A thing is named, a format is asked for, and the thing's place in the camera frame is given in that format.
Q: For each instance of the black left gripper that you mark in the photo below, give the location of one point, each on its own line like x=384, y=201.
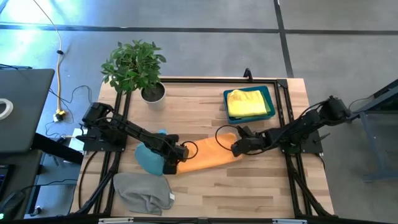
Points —
x=175, y=154

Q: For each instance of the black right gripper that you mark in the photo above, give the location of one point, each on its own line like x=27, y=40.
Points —
x=248, y=144

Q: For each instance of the teal microfiber towel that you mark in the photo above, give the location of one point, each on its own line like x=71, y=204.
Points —
x=149, y=161

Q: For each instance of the orange microfiber towel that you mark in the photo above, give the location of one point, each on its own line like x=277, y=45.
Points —
x=211, y=152

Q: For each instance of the yellow microfiber towel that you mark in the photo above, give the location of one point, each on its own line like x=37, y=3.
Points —
x=245, y=102

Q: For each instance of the green microfiber towel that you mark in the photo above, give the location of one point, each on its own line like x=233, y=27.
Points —
x=268, y=105

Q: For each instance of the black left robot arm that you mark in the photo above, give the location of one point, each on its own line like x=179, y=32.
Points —
x=124, y=127

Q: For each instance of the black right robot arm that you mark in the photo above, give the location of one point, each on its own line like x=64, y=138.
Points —
x=304, y=124

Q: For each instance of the grey microfiber towel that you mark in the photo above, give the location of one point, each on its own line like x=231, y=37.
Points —
x=140, y=193

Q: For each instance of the blue plastic bin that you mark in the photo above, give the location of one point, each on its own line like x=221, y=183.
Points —
x=248, y=120

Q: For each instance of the white plant pot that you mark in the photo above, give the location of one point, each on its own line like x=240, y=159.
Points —
x=154, y=99

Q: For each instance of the green potted plant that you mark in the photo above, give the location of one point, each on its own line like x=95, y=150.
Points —
x=133, y=65

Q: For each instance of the white power box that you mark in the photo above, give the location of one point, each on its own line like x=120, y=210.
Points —
x=76, y=143

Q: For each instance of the blue-grey metal cart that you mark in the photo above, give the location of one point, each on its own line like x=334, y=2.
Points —
x=373, y=124

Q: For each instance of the black side desk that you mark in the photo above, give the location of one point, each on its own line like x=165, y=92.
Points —
x=18, y=174

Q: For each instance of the white tape roll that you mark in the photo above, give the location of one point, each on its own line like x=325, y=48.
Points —
x=11, y=109

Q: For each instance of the black aluminium table frame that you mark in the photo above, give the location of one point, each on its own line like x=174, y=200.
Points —
x=292, y=186

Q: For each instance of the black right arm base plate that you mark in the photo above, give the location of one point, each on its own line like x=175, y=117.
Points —
x=314, y=146

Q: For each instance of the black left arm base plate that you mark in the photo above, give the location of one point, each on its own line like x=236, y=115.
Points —
x=93, y=145

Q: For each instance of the silver metal bracket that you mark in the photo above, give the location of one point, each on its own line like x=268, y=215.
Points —
x=115, y=220
x=289, y=221

